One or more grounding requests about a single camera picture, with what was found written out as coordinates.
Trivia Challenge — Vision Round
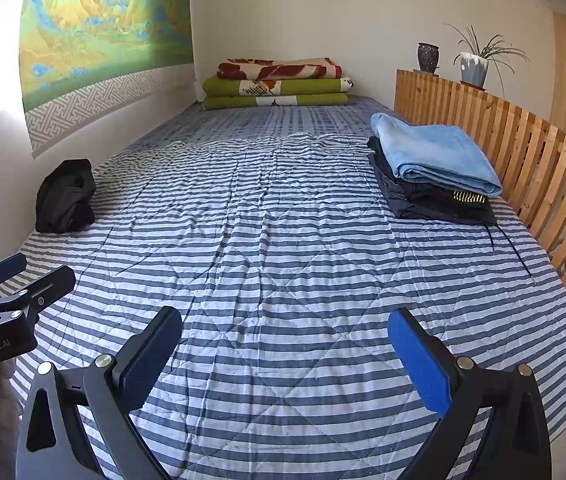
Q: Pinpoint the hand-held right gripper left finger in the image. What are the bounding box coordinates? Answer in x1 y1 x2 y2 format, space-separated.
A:
15 306 184 480

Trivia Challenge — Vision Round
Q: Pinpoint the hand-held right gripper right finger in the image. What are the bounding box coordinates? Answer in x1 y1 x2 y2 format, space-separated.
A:
387 307 554 480

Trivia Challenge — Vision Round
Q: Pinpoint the black garment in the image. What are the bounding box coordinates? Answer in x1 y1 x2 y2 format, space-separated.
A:
35 159 98 234

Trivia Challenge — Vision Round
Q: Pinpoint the dark navy folded garment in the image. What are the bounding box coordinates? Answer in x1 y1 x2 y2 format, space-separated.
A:
372 152 534 277

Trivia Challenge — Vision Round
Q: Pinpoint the blue white striped quilt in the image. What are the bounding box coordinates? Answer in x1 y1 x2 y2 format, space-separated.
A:
10 132 566 480

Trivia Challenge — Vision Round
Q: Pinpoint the folded dark clothes stack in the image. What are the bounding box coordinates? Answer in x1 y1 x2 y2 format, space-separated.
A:
367 136 491 207

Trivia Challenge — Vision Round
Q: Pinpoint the stack of folded clothes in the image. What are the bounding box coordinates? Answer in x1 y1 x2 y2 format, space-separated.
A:
370 112 504 197

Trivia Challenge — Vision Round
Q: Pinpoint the blue patterned bedsheet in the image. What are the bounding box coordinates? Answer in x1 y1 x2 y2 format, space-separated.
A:
125 100 398 152

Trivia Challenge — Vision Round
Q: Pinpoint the green folded quilt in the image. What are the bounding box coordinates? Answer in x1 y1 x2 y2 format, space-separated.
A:
202 76 354 97
203 92 351 111

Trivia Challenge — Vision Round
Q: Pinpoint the potted spider plant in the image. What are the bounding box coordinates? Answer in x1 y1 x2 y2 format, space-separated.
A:
443 24 531 101

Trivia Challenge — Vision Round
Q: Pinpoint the dark speckled vase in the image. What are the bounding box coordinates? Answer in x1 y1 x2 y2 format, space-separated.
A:
417 42 441 76

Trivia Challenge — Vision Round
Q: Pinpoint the red and white folded blanket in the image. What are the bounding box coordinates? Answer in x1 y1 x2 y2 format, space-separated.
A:
217 57 344 82

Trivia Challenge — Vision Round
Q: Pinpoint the wooden slatted bed rail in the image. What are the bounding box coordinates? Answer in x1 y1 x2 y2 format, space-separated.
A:
394 69 566 317

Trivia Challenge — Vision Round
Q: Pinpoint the landscape painting wall hanging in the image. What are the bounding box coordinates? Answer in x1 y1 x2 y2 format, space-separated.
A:
19 0 196 158

